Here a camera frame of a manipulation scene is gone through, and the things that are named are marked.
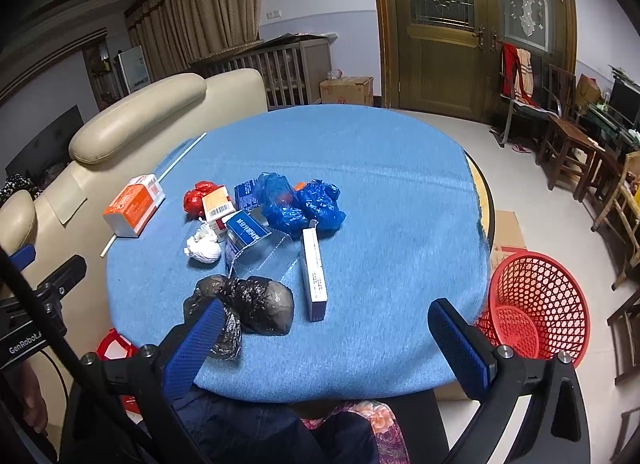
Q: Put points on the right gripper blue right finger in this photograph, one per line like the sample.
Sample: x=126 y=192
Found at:
x=467 y=350

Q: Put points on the red plastic bag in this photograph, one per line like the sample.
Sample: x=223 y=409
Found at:
x=192 y=202

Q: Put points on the clear plastic packaging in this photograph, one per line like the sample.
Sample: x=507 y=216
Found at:
x=271 y=257

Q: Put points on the cardboard box by wall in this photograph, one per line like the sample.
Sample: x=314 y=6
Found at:
x=347 y=90

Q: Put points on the large blue torn carton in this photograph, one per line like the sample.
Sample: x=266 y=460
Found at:
x=243 y=231

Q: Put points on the flat cardboard on floor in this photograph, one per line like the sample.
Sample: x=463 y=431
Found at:
x=508 y=238

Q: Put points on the person's left hand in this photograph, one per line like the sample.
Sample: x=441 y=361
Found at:
x=35 y=411

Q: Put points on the brown wooden double door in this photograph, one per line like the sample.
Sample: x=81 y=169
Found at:
x=443 y=56

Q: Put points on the white standing board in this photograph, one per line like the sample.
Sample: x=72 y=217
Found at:
x=134 y=70

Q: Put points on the small blue toothpaste box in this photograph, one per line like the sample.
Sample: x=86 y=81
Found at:
x=244 y=196

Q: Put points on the blue plastic bag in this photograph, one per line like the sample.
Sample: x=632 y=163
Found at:
x=291 y=211

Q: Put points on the orange white tissue box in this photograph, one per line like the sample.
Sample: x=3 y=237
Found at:
x=133 y=207

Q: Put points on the blue round tablecloth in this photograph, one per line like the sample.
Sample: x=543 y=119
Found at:
x=411 y=235

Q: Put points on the white tissue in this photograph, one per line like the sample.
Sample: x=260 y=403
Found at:
x=203 y=245

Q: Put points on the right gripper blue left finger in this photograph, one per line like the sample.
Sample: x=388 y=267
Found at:
x=186 y=347

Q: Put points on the red white paper bag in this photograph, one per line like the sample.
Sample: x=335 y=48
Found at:
x=115 y=347

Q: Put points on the white plastic stick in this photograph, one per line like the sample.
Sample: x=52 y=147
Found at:
x=173 y=160

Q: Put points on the red plastic mesh basket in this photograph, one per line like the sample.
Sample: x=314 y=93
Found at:
x=536 y=307

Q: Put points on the grey wooden crib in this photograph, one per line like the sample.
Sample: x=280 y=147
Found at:
x=292 y=66

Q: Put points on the black white floral garment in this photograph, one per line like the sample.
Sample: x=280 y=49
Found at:
x=15 y=183

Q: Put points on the beige striped curtains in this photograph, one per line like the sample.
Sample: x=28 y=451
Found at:
x=174 y=34

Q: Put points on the black plastic bag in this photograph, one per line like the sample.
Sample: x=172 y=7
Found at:
x=256 y=305

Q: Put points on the cream leather sofa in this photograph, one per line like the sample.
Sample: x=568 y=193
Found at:
x=128 y=139

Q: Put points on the light wooden chair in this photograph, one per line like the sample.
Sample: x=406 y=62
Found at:
x=621 y=214

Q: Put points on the black wall television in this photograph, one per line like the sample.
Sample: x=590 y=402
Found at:
x=47 y=150

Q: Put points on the wooden chair with red clothes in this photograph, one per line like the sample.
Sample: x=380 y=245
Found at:
x=522 y=85

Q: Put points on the dark wooden stool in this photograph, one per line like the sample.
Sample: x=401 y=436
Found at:
x=565 y=150

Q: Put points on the long white purple box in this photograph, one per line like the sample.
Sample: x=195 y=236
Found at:
x=313 y=274

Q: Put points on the red yellow barcode carton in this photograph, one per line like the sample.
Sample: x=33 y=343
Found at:
x=217 y=206

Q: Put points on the cluttered desk with monitor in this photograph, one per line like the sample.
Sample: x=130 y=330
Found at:
x=613 y=120

